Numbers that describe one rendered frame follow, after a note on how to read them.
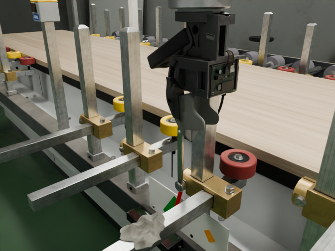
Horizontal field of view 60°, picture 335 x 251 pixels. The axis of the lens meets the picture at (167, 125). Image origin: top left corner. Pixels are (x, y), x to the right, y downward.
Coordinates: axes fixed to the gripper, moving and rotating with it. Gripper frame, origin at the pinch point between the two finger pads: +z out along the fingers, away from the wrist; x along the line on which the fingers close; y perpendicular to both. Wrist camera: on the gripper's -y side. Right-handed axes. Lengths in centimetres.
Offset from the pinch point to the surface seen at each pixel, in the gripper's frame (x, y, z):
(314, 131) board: 42.9, 5.8, 11.4
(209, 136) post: 7.5, -1.2, 3.8
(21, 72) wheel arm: 13, -148, 15
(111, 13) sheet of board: 243, -419, -4
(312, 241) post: 6.4, 21.6, 13.9
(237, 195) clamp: 8.6, 5.8, 14.8
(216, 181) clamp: 8.9, 0.2, 14.2
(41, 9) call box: 5, -75, -19
